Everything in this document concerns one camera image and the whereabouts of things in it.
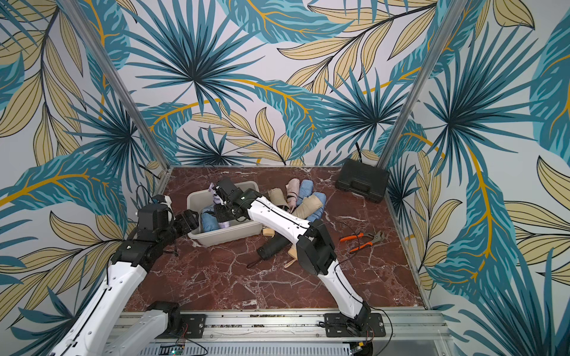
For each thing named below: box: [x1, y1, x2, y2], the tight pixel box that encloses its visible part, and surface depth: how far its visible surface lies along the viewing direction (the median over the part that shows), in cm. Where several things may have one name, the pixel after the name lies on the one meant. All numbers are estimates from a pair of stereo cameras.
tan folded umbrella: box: [291, 195, 323, 220], surface depth 100 cm
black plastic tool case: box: [335, 158, 390, 204], surface depth 109 cm
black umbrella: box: [246, 232, 293, 269], surface depth 90 cm
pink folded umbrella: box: [285, 178, 301, 208], surface depth 108 cm
